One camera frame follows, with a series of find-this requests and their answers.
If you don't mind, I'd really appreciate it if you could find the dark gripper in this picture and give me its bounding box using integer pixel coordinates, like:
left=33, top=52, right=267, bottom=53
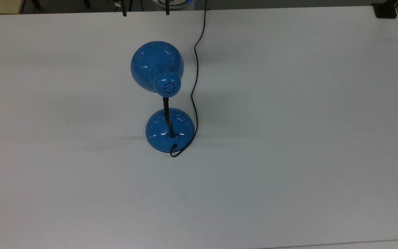
left=111, top=0, right=170, bottom=17

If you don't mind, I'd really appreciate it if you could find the blue desk lamp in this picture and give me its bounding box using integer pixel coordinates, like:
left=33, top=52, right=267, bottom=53
left=130, top=41, right=195, bottom=152

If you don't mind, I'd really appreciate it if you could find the black table clamp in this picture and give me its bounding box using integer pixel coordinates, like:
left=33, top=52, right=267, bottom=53
left=371, top=2, right=398, bottom=19

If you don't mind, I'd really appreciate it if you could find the black lamp power cable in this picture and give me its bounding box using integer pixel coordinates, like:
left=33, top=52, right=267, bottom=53
left=170, top=0, right=208, bottom=157

